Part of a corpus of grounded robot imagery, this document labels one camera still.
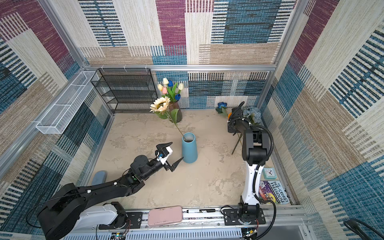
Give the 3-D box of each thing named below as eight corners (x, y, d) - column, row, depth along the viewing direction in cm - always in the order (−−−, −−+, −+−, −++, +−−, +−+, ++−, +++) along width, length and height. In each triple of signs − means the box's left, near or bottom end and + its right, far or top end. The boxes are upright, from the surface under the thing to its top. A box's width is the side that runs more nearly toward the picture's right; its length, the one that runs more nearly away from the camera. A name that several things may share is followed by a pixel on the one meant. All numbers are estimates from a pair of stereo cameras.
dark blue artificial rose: (216, 116, 119) (217, 112, 115) (215, 106, 126) (215, 102, 122) (227, 116, 118) (228, 112, 115) (225, 106, 126) (226, 102, 122)
